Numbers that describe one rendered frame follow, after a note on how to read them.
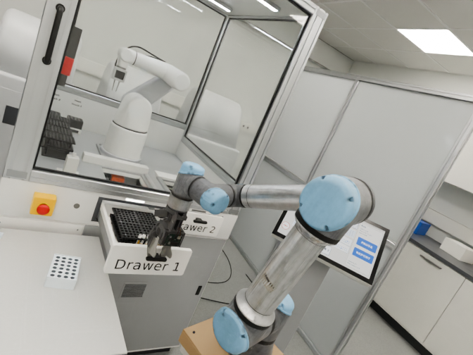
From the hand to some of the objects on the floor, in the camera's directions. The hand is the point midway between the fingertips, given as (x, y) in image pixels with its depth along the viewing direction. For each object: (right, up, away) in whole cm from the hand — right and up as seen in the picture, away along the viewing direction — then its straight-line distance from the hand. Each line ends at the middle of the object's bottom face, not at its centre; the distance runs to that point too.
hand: (155, 256), depth 110 cm
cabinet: (-70, -49, +88) cm, 122 cm away
